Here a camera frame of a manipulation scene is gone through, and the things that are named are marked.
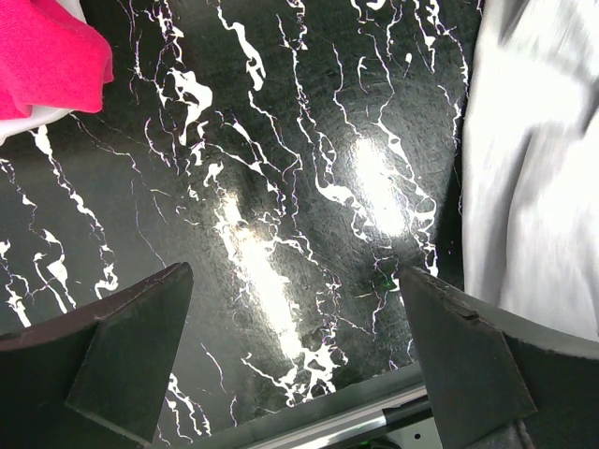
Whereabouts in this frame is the red t-shirt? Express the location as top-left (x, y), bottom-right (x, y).
top-left (1, 1), bottom-right (113, 120)

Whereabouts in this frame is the grey t-shirt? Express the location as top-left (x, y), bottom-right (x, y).
top-left (462, 1), bottom-right (598, 340)

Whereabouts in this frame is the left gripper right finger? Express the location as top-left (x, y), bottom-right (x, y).
top-left (400, 268), bottom-right (598, 448)

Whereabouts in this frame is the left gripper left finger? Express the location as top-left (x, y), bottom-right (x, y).
top-left (1, 263), bottom-right (194, 448)

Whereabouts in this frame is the white plastic basket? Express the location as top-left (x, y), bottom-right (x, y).
top-left (0, 0), bottom-right (86, 145)

